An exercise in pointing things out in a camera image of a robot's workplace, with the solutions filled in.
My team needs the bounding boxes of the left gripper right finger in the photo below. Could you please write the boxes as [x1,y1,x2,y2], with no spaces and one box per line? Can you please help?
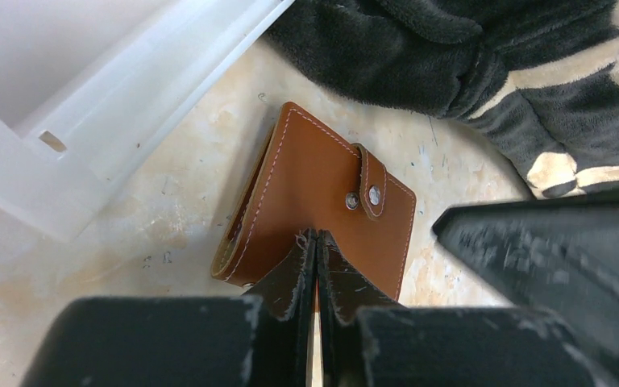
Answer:
[317,231,596,386]

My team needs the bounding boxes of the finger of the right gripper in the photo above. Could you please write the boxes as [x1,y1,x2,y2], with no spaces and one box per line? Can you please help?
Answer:
[432,189,619,375]

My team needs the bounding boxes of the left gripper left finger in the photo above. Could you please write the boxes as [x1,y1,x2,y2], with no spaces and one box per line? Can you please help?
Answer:
[23,229,318,386]

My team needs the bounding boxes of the brown leather card holder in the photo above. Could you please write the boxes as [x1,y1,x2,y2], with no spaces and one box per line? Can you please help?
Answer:
[210,102,417,299]

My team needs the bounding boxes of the white translucent plastic card box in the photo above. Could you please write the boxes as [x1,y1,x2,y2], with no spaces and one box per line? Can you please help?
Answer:
[0,1,289,240]

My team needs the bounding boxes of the black floral plush blanket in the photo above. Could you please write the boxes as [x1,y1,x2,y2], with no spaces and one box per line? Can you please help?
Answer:
[265,0,619,198]

